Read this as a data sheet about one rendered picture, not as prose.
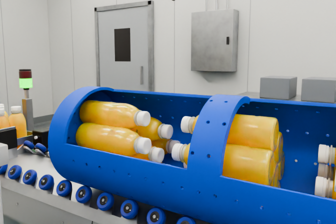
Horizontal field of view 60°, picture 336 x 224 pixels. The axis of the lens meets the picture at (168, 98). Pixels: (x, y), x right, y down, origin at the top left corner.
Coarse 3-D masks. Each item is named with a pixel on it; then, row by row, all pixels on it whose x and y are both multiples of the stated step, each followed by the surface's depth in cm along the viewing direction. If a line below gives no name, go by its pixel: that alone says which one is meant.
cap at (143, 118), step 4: (140, 112) 74; (144, 112) 74; (148, 112) 75; (140, 116) 73; (144, 116) 74; (148, 116) 76; (136, 120) 74; (140, 120) 73; (144, 120) 74; (148, 120) 76; (140, 124) 74; (144, 124) 74
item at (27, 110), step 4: (24, 100) 157; (28, 100) 158; (24, 104) 158; (28, 104) 158; (24, 108) 158; (28, 108) 158; (24, 112) 158; (28, 112) 159; (32, 112) 161; (24, 116) 159; (28, 116) 159; (32, 116) 161; (28, 120) 159; (32, 120) 161; (28, 124) 159; (32, 124) 161; (28, 128) 159; (32, 128) 161
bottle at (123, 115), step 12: (84, 108) 81; (96, 108) 79; (108, 108) 77; (120, 108) 76; (132, 108) 76; (84, 120) 82; (96, 120) 79; (108, 120) 77; (120, 120) 75; (132, 120) 75
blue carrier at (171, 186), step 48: (96, 96) 88; (144, 96) 84; (192, 96) 74; (240, 96) 62; (48, 144) 75; (192, 144) 55; (288, 144) 72; (144, 192) 63; (192, 192) 55; (240, 192) 50; (288, 192) 46
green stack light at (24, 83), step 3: (21, 78) 156; (24, 78) 156; (27, 78) 156; (30, 78) 157; (21, 81) 155; (24, 81) 155; (27, 81) 156; (30, 81) 157; (21, 84) 155; (24, 84) 155; (27, 84) 156; (30, 84) 157; (21, 87) 155; (24, 87) 155; (27, 87) 156
